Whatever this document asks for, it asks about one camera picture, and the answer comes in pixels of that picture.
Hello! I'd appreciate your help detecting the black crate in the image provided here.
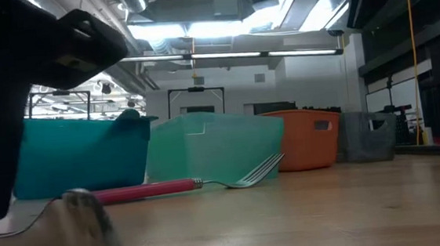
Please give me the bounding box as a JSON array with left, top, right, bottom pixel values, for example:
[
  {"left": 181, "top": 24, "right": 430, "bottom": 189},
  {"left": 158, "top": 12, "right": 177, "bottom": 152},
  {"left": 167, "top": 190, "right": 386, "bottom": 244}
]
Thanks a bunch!
[{"left": 395, "top": 110, "right": 415, "bottom": 145}]

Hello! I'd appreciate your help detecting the whiteboard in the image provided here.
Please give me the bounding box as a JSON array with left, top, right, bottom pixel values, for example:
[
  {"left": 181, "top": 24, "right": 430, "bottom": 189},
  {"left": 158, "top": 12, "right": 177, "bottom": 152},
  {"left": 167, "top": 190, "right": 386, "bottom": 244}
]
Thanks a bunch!
[{"left": 364, "top": 77, "right": 424, "bottom": 114}]

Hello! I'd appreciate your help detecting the long ceiling light strip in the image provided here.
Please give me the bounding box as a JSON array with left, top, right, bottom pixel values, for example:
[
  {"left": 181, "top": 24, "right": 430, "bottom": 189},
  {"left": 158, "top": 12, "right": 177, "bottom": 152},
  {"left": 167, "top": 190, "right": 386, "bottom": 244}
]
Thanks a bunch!
[{"left": 118, "top": 38, "right": 344, "bottom": 73}]

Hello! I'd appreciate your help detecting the light green plastic bin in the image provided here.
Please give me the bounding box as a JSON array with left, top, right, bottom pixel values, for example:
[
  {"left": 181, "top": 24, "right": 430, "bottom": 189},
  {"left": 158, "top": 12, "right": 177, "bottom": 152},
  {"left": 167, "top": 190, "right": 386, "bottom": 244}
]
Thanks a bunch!
[{"left": 140, "top": 105, "right": 289, "bottom": 190}]

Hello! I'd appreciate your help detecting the grey plastic bin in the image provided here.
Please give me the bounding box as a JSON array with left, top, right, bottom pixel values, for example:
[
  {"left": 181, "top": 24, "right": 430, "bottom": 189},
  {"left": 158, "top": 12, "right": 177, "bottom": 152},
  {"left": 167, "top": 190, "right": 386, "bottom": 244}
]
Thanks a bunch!
[{"left": 335, "top": 107, "right": 401, "bottom": 165}]

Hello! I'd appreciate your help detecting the silver fork pink handle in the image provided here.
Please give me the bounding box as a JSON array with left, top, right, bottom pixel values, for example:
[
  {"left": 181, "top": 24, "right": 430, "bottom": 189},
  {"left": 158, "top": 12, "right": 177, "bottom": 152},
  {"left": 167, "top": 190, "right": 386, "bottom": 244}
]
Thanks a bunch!
[
  {"left": 0, "top": 184, "right": 130, "bottom": 246},
  {"left": 89, "top": 152, "right": 289, "bottom": 207}
]

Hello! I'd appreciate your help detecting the black tripod stand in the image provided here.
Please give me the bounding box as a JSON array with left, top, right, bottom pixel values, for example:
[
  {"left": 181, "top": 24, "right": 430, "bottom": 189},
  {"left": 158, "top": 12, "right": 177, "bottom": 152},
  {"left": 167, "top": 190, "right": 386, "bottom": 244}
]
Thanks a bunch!
[{"left": 380, "top": 71, "right": 415, "bottom": 116}]

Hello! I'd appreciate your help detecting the orange plastic bin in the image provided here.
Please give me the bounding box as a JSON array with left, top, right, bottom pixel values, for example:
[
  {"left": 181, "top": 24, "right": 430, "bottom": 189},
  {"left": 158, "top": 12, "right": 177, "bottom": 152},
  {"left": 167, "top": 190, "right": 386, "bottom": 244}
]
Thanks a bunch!
[{"left": 260, "top": 105, "right": 345, "bottom": 175}]

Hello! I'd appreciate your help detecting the dark teal plastic bin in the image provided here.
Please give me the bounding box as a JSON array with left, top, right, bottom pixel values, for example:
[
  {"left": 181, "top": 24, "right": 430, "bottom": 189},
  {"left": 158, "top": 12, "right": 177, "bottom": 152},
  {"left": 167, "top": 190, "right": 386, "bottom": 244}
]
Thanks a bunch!
[{"left": 6, "top": 106, "right": 165, "bottom": 202}]

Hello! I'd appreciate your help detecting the small black gantry frame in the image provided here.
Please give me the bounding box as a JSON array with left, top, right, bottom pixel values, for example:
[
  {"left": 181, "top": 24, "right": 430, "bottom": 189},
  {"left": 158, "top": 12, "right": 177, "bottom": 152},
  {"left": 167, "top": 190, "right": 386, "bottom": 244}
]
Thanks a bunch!
[{"left": 166, "top": 84, "right": 227, "bottom": 119}]

